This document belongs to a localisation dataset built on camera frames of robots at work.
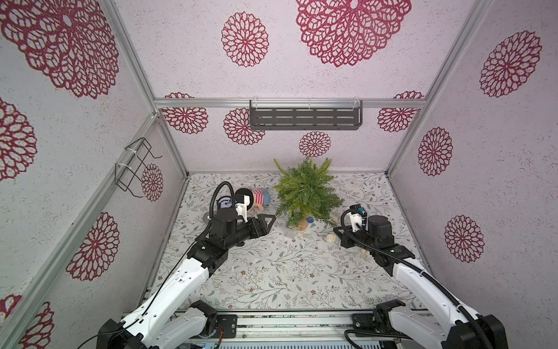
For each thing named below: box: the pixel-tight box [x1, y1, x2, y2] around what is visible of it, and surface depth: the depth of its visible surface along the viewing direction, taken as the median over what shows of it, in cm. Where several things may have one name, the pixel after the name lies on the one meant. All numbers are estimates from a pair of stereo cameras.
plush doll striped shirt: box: [252, 187, 272, 212], surface depth 105 cm
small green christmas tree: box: [272, 157, 344, 232], surface depth 77 cm
